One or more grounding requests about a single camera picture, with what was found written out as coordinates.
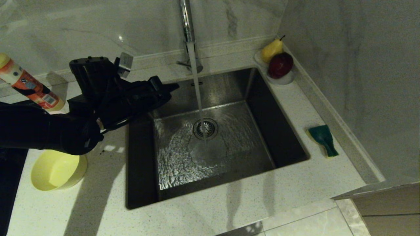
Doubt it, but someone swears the stainless steel sink basin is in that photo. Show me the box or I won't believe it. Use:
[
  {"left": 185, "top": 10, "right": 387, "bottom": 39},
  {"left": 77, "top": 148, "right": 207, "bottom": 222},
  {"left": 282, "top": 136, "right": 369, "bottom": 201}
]
[{"left": 126, "top": 67, "right": 309, "bottom": 209}]

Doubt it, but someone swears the black induction cooktop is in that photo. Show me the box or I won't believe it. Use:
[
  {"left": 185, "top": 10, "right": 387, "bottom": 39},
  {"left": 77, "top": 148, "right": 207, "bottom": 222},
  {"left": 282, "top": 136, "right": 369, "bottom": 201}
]
[{"left": 0, "top": 147, "right": 29, "bottom": 236}]

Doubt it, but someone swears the small white dish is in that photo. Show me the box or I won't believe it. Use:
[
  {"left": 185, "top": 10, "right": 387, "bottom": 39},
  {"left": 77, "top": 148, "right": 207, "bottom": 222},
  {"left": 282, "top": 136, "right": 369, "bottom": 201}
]
[{"left": 254, "top": 51, "right": 295, "bottom": 86}]

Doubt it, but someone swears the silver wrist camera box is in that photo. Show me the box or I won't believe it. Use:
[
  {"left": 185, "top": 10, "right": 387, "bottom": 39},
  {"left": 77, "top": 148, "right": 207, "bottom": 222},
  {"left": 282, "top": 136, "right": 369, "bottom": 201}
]
[{"left": 117, "top": 52, "right": 134, "bottom": 79}]

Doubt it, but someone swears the clear running water stream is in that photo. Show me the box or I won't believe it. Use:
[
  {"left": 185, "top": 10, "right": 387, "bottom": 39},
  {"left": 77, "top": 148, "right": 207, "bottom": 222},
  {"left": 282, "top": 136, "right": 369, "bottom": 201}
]
[{"left": 187, "top": 42, "right": 209, "bottom": 143}]

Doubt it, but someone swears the round metal drain strainer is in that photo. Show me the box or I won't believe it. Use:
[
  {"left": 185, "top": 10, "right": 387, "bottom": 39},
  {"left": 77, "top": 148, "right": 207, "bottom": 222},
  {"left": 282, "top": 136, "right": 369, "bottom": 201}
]
[{"left": 193, "top": 118, "right": 219, "bottom": 141}]

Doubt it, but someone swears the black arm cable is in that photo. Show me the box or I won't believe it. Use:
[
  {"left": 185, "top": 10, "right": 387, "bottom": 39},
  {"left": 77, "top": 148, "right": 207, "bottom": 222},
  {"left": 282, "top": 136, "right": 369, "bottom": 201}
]
[{"left": 98, "top": 116, "right": 135, "bottom": 135}]

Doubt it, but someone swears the green and yellow sponge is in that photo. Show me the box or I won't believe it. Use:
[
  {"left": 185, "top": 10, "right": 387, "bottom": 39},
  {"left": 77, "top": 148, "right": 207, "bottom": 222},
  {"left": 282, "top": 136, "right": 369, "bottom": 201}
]
[{"left": 308, "top": 125, "right": 339, "bottom": 158}]

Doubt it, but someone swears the chrome faucet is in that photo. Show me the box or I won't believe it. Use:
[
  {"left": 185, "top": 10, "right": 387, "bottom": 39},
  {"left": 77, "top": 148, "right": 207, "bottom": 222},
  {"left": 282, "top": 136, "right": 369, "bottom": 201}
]
[{"left": 177, "top": 0, "right": 204, "bottom": 74}]

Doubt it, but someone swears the dark red apple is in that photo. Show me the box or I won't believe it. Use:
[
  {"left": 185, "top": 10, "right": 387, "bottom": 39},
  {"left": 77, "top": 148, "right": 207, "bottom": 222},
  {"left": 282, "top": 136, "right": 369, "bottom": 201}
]
[{"left": 269, "top": 52, "right": 294, "bottom": 79}]

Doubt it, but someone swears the yellow plastic bowl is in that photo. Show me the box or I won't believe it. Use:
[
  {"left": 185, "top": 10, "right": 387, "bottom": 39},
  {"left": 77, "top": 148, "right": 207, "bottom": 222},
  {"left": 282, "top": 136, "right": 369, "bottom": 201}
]
[{"left": 31, "top": 149, "right": 88, "bottom": 191}]

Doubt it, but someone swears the yellow pear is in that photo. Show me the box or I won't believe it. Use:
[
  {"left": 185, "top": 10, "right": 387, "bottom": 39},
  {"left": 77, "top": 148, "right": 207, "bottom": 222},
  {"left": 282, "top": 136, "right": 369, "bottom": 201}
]
[{"left": 261, "top": 35, "right": 285, "bottom": 64}]

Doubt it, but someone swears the orange label dish soap bottle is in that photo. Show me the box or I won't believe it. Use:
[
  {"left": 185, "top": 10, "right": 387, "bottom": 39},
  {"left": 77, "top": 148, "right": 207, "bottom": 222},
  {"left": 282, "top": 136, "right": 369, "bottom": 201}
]
[{"left": 0, "top": 52, "right": 65, "bottom": 112}]

